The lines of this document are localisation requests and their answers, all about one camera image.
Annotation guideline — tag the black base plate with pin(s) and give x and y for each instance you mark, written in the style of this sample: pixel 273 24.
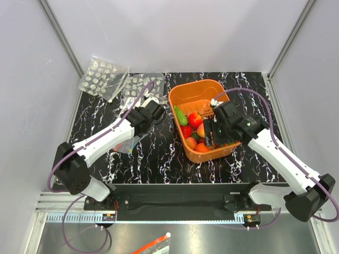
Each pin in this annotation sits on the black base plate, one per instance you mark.
pixel 176 203

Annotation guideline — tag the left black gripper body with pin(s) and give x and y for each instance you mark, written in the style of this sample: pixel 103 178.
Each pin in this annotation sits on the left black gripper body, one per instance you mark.
pixel 138 109

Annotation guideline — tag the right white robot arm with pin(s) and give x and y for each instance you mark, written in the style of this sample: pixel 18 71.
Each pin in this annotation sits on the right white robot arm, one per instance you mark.
pixel 307 192

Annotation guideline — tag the dotted clear bag middle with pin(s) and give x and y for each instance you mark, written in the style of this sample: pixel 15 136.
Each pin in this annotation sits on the dotted clear bag middle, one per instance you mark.
pixel 135 83

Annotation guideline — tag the dotted clear bag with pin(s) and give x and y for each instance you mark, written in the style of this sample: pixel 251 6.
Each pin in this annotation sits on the dotted clear bag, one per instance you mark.
pixel 103 79
pixel 135 83

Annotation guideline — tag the blue zipper clear bag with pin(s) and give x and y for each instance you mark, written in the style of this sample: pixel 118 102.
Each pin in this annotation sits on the blue zipper clear bag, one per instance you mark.
pixel 129 144

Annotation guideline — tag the pink apple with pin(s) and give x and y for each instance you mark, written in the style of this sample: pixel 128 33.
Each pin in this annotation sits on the pink apple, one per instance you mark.
pixel 191 142

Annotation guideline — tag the red zipper bag foreground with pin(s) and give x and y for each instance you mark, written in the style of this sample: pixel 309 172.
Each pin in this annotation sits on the red zipper bag foreground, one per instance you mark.
pixel 158 246

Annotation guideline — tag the peach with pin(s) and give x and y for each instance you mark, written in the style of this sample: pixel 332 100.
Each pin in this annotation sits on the peach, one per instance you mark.
pixel 201 131

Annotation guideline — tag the orange fruit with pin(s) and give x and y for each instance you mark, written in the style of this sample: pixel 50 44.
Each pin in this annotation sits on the orange fruit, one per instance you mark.
pixel 201 147

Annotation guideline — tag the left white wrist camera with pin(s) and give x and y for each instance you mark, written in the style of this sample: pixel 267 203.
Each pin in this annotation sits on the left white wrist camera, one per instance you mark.
pixel 148 100

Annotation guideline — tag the red zipper clear bag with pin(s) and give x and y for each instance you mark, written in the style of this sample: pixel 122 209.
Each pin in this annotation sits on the red zipper clear bag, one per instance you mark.
pixel 118 147

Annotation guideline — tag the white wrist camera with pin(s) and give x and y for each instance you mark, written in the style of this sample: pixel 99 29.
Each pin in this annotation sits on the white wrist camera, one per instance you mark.
pixel 214 103
pixel 148 100

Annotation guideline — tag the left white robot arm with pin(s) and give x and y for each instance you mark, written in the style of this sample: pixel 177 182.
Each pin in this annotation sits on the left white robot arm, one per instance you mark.
pixel 72 161

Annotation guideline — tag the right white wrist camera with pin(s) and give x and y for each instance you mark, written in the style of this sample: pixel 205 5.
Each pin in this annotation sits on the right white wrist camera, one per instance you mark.
pixel 214 103

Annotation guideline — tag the dotted clear bag far left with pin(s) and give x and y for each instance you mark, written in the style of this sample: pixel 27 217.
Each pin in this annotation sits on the dotted clear bag far left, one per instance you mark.
pixel 103 79

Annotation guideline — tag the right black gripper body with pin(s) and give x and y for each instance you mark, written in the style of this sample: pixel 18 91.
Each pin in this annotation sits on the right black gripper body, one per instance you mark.
pixel 220 133

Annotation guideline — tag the orange plastic basket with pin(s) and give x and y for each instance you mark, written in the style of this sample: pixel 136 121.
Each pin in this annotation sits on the orange plastic basket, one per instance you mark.
pixel 196 97

